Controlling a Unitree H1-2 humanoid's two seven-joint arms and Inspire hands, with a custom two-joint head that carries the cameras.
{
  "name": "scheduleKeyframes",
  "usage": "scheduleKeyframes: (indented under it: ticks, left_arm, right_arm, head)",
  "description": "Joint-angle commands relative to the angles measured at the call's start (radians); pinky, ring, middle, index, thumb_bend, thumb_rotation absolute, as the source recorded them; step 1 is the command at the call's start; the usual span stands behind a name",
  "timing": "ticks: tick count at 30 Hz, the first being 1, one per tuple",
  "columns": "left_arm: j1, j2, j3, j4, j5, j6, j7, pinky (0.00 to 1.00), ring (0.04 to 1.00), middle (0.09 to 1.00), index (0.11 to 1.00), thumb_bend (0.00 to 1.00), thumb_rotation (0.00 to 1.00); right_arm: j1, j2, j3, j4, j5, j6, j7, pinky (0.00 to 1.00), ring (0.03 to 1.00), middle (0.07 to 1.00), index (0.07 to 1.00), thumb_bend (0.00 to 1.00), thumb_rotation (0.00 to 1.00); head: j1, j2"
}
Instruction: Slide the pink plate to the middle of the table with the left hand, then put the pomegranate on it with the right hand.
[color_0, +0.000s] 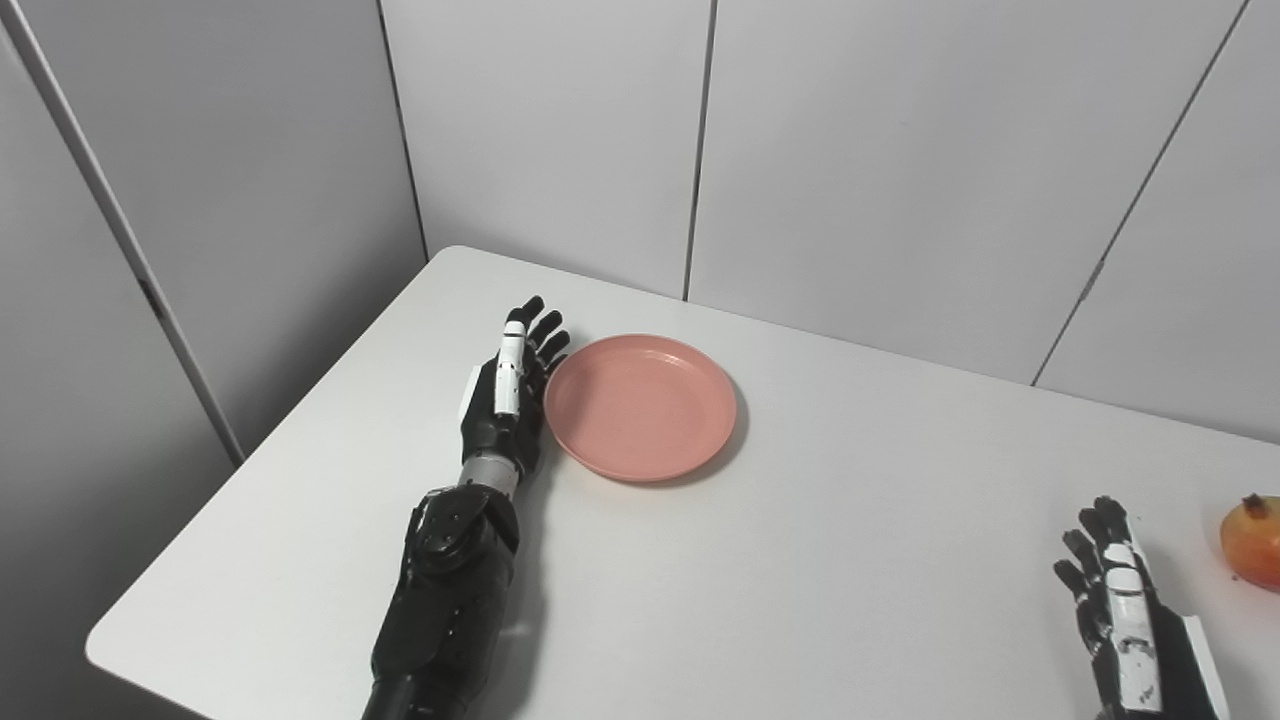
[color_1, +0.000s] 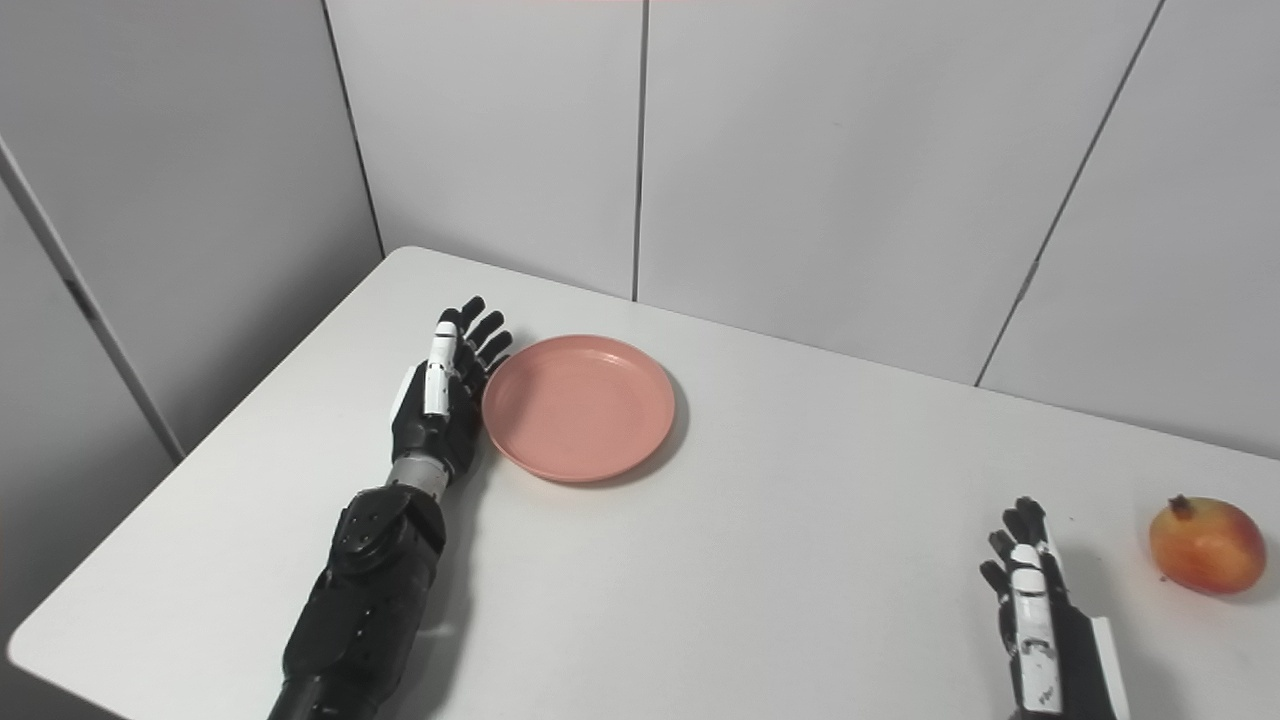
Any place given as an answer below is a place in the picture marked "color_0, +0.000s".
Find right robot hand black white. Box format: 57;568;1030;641
1052;495;1231;720

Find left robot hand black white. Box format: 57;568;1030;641
457;295;571;477

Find pink plate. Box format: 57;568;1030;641
544;334;738;484

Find red yellow pomegranate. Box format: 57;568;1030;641
1220;493;1280;591

